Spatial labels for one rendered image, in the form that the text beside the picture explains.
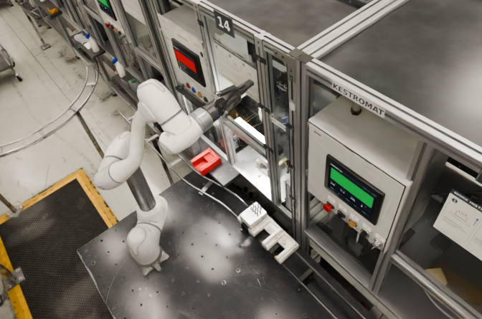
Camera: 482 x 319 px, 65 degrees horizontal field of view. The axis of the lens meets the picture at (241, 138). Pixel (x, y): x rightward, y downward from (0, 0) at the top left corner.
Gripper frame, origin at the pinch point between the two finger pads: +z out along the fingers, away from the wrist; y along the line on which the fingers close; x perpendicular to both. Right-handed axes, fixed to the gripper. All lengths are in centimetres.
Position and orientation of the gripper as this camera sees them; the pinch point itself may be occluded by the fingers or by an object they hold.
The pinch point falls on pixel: (245, 86)
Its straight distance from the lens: 155.6
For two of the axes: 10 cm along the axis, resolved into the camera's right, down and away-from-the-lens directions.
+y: 2.5, 6.5, 7.1
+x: 6.2, 4.6, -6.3
